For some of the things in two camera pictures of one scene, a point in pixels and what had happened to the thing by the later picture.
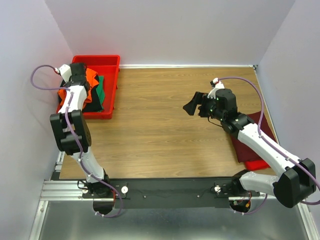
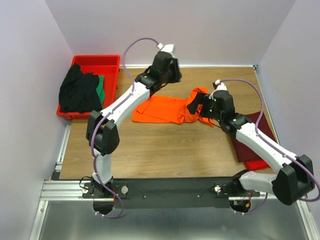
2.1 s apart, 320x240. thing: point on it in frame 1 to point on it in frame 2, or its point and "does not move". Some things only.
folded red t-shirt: (256, 164) does not move
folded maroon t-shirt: (242, 153) does not move
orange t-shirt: (91, 82) to (166, 110)
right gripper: (202, 105) does not move
